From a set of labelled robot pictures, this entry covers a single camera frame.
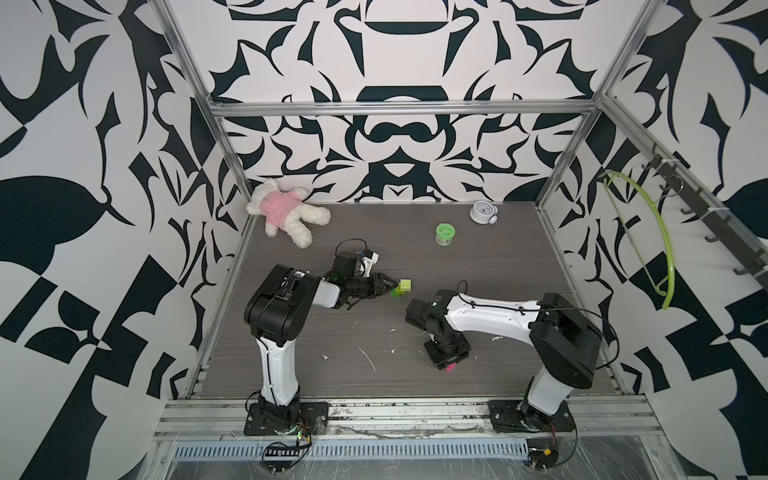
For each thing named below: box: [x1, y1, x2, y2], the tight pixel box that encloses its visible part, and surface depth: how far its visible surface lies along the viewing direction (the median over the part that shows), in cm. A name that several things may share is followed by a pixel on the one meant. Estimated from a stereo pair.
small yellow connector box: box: [527, 447, 559, 470], surface depth 72 cm
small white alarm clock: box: [469, 200, 498, 225], surface depth 117 cm
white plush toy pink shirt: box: [246, 179, 332, 249], surface depth 110 cm
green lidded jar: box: [435, 222, 456, 247], surface depth 108 cm
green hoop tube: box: [598, 170, 676, 310], surface depth 70 cm
